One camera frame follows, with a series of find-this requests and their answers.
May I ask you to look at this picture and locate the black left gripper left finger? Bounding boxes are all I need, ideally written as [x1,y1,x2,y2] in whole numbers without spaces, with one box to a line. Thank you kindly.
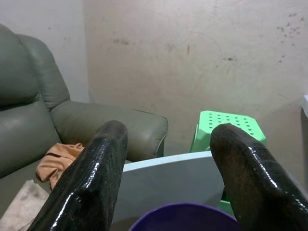
[26,121,128,231]

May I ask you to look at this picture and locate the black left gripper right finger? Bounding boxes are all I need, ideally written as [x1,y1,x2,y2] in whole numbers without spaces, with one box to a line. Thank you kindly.
[209,122,308,231]

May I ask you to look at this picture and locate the purple rubbish bin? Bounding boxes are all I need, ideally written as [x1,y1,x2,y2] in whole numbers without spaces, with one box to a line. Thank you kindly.
[127,202,239,231]

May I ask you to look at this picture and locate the orange cloth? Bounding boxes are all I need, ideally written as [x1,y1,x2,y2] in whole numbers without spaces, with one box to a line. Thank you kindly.
[35,142,85,190]

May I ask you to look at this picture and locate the green plastic stool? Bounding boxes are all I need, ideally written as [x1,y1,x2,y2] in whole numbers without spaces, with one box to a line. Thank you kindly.
[189,110,267,217]

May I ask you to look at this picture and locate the pale blue plastic chair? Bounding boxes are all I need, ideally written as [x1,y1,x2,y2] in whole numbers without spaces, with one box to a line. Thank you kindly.
[111,151,226,225]

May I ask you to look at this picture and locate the grey-green leather armchair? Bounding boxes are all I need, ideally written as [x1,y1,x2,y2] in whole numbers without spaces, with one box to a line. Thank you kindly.
[0,23,169,180]

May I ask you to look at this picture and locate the grey dirty towel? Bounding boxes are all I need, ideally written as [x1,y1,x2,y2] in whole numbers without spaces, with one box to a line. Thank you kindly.
[0,179,53,231]

